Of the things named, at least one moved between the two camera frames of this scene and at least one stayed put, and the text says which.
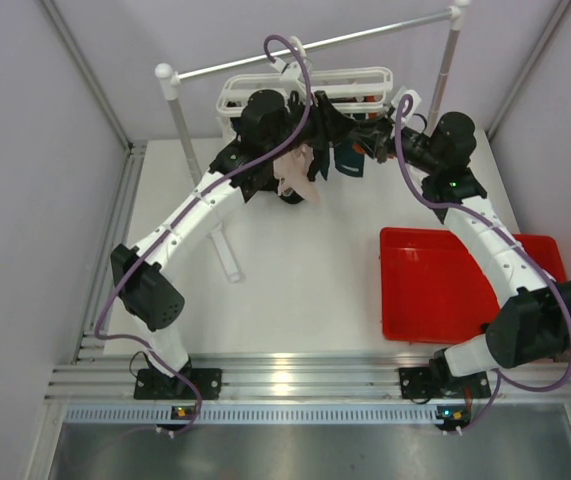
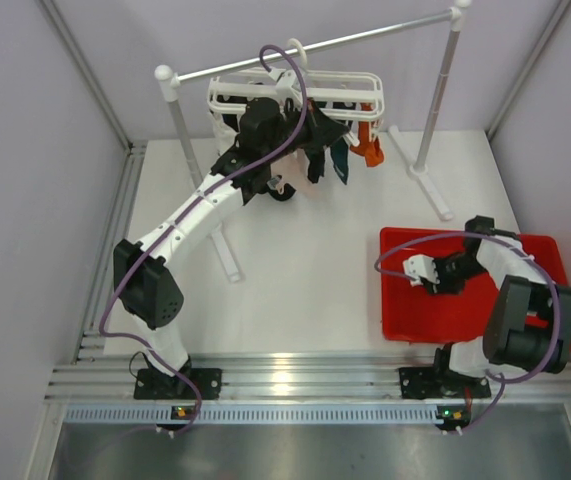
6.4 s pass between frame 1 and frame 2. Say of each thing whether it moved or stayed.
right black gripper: moved
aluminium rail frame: stayed
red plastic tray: stayed
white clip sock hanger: moved
